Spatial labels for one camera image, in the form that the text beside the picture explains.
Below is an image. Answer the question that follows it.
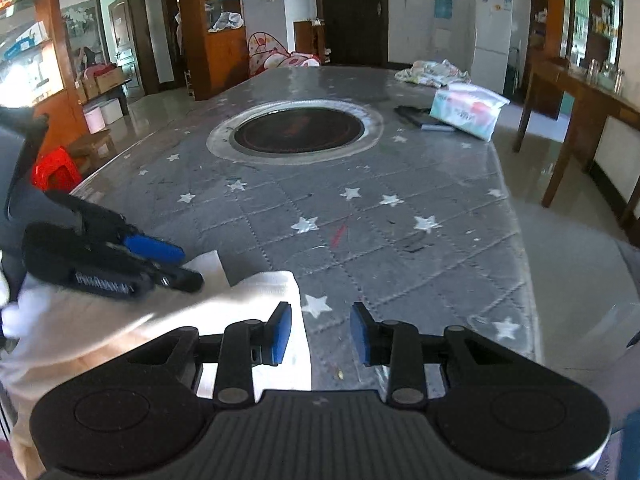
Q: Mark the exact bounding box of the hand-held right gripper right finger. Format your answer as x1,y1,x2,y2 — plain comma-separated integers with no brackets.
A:
350,302,516,409

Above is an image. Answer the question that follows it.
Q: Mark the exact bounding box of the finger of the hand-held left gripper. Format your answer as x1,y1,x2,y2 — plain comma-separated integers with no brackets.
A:
120,255,205,294
75,199,185,267

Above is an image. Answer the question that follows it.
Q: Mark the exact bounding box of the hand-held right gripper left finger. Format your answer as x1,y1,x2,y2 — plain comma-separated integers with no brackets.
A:
127,302,293,409

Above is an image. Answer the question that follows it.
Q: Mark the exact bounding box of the white garment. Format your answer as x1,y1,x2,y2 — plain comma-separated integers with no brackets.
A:
0,252,314,480

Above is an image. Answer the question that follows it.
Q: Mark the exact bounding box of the pile of light printed clothes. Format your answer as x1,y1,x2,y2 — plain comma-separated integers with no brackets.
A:
394,59,473,87

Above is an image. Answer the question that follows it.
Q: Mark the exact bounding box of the red plastic stool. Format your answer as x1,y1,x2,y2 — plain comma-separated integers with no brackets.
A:
31,147,84,193

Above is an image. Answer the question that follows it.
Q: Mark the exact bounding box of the grey star-patterned table cover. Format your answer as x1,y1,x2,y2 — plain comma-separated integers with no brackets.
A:
67,64,546,392

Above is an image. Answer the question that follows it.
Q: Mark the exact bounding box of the pink plastic bucket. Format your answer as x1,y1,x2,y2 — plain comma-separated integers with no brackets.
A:
83,108,106,135

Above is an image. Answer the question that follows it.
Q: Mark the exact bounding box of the white plastic bin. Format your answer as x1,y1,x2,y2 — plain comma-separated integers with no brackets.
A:
98,97,125,125

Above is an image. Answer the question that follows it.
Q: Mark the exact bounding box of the cardboard box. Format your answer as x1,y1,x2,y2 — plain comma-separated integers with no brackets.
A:
80,66,127,100

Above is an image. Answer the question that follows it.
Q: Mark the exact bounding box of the round black built-in cooktop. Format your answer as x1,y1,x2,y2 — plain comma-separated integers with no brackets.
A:
206,100,385,165

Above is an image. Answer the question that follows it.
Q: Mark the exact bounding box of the brown interior door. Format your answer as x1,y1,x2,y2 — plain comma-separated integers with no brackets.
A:
95,0,161,97

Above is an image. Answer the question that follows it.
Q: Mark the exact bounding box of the tall wooden shelf cabinet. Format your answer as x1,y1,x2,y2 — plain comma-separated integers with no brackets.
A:
159,0,251,102

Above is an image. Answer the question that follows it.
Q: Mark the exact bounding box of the pink cartoon printed blanket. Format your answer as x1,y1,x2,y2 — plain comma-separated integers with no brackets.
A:
247,31,321,79

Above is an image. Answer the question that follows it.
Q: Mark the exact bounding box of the plastic-wrapped tissue pack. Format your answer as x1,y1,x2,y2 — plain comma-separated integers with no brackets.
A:
429,83,511,142

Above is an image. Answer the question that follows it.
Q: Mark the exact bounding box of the wooden side table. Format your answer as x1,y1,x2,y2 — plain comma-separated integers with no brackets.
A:
513,50,640,242

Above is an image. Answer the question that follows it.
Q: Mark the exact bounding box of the dark wooden door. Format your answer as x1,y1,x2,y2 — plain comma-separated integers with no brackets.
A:
314,0,390,67

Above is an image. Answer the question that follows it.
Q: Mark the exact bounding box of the white refrigerator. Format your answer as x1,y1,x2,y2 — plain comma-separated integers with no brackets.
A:
470,0,516,95

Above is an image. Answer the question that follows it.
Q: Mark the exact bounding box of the row of glass jars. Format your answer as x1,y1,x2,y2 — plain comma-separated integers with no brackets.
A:
570,56,628,95

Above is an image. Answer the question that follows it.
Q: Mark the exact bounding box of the wooden glass display cabinet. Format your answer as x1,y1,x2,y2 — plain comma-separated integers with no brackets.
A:
530,0,626,68

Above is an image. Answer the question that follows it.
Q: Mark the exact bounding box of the wooden wall shelf unit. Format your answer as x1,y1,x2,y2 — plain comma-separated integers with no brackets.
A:
0,0,91,121

